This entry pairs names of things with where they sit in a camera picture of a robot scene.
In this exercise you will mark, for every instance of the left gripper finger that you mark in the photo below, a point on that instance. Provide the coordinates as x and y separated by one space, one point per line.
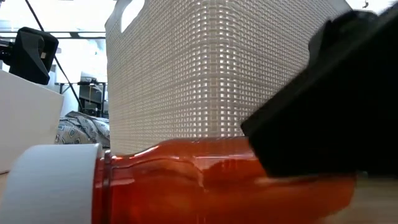
26 56
49 46

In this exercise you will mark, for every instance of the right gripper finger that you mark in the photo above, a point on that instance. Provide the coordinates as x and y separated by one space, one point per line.
326 124

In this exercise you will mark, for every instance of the grey patterned cloth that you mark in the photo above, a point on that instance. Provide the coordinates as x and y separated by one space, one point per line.
84 130

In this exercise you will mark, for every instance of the red bottle white cap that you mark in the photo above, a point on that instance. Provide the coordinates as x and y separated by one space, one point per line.
186 186

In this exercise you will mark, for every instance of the small white plastic bin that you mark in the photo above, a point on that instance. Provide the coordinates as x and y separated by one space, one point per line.
28 124

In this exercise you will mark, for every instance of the large white woven basket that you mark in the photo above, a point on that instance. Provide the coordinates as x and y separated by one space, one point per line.
217 77

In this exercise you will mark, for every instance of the thin black diagonal rod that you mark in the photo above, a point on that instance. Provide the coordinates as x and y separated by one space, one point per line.
66 81

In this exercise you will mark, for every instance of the black desk with equipment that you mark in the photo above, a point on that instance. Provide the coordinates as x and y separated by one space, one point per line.
91 96

